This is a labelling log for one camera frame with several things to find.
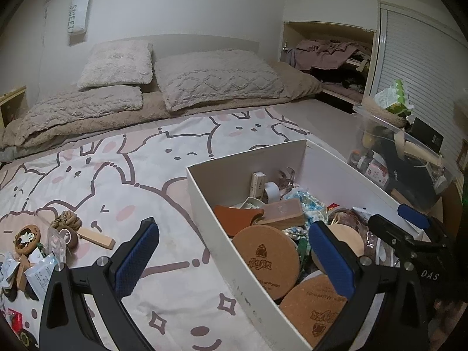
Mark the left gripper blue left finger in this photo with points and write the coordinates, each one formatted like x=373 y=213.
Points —
x=131 y=257

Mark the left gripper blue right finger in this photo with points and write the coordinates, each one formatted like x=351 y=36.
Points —
x=336 y=257

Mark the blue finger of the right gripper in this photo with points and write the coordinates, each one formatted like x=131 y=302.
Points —
x=400 y=240
x=413 y=216

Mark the round wooden lid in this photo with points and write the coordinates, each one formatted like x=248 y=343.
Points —
x=350 y=236

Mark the light blue foil pouch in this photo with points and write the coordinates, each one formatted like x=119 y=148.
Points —
x=39 y=275

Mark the white rectangular box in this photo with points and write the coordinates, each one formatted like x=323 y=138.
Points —
x=257 y=186

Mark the black round tin gold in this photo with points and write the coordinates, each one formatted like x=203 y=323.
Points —
x=28 y=340

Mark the right hand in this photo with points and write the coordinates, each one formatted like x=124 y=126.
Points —
x=448 y=314

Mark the cork coaster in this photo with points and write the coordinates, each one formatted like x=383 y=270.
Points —
x=271 y=256
x=312 y=307

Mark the wooden stick block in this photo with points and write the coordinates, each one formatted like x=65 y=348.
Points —
x=96 y=238

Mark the red label bottle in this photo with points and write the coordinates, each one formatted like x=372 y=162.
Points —
x=374 y=168

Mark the clear plastic storage bin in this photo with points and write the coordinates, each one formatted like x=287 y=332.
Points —
x=418 y=175

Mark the clear plastic bag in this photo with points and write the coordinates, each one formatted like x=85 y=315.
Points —
x=57 y=243

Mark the bunny print bedspread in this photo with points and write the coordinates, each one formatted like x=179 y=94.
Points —
x=181 y=302

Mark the engraved wooden block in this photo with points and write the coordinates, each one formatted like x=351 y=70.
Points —
x=21 y=278

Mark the white storage box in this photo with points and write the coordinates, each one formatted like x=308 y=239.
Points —
x=221 y=208

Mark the green tissue pack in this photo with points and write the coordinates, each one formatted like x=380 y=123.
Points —
x=395 y=99

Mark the beige fluffy basket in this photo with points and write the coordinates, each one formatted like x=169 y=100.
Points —
x=373 y=108

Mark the red foil packet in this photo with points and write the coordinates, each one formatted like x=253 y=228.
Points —
x=15 y=320

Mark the folded beige blanket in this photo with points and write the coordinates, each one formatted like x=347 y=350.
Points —
x=72 y=115

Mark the pile of clothes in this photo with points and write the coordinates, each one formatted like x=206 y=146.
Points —
x=323 y=54

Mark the large beige pillow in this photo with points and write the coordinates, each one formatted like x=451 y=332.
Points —
x=200 y=78

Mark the wooden bedside shelf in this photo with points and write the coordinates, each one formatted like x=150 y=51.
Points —
x=13 y=105

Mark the small beige pillow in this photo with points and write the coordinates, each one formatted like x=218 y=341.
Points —
x=122 y=62

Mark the white hanging sweet sign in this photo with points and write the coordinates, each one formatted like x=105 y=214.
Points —
x=77 y=17

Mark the woven rope knot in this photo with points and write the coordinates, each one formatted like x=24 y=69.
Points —
x=67 y=219

